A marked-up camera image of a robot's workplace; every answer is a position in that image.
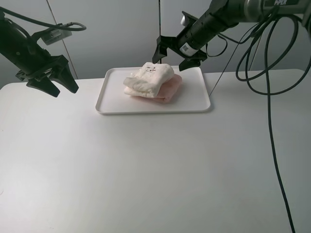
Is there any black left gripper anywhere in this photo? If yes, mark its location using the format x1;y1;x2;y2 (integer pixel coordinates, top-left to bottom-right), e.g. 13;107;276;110
0;21;79;97

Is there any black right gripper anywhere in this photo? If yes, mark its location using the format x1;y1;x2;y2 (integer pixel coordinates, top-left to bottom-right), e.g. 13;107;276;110
152;7;230;71

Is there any pink towel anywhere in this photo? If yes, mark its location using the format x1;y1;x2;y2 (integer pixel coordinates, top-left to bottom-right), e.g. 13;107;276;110
124;74;182;103

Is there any cream white towel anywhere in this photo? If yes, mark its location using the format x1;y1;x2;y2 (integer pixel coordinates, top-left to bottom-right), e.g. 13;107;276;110
123;62;174;98

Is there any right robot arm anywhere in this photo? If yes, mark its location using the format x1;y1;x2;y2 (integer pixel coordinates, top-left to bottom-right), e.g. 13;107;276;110
152;0;311;71

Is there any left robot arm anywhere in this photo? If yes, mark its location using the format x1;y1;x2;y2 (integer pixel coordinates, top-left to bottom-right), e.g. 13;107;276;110
0;13;79;97

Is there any white rectangular plastic tray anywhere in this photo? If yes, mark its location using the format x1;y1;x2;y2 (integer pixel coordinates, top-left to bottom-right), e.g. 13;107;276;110
95;66;211;115

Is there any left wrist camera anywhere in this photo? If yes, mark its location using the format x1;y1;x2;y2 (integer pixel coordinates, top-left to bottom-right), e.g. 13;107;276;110
31;28;72;46

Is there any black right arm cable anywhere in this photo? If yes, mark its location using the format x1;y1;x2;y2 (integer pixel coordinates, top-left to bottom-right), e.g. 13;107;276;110
206;4;311;233

